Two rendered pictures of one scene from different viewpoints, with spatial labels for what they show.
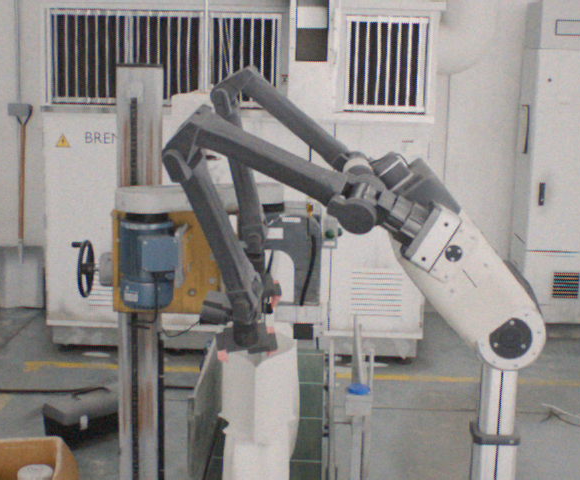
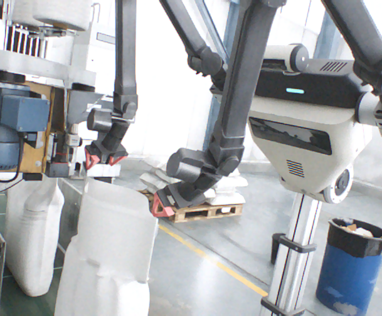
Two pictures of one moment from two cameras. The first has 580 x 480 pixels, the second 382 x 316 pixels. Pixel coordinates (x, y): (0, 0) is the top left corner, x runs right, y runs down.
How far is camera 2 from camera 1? 1.80 m
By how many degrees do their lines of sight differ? 43
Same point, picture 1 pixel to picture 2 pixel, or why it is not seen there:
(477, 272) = (367, 136)
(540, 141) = not seen: hidden behind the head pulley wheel
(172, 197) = (39, 61)
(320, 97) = not seen: outside the picture
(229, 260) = (243, 115)
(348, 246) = not seen: outside the picture
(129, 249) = not seen: outside the picture
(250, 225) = (128, 94)
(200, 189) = (269, 25)
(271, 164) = (359, 10)
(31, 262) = not seen: outside the picture
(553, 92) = (93, 66)
